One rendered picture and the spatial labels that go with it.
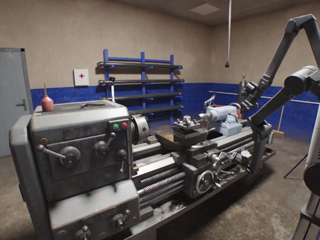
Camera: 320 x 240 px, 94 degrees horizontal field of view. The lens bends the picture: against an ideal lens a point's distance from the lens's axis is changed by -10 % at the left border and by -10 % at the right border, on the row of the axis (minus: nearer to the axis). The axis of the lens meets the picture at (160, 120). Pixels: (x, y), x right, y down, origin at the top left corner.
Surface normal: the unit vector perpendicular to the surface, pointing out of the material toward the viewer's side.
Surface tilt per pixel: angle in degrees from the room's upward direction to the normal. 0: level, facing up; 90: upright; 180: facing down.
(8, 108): 90
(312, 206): 90
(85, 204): 32
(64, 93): 90
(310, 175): 90
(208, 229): 0
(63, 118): 45
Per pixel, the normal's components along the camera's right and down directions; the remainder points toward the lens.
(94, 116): 0.40, -0.54
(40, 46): 0.56, 0.21
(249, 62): -0.83, 0.14
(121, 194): 0.29, -0.71
